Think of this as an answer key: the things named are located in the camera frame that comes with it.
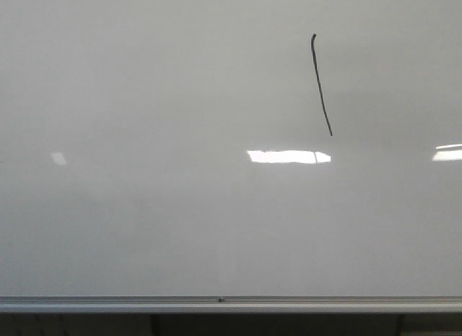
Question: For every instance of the dark pegboard panel below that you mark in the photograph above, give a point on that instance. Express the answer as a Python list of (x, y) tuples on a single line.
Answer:
[(230, 324)]

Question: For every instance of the aluminium whiteboard tray rail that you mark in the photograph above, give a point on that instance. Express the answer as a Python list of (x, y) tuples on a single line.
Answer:
[(230, 304)]

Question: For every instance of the black drawn marker stroke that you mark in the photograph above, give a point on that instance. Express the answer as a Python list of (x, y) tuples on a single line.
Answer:
[(319, 83)]

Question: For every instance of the white whiteboard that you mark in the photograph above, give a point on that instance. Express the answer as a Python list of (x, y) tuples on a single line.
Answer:
[(179, 148)]

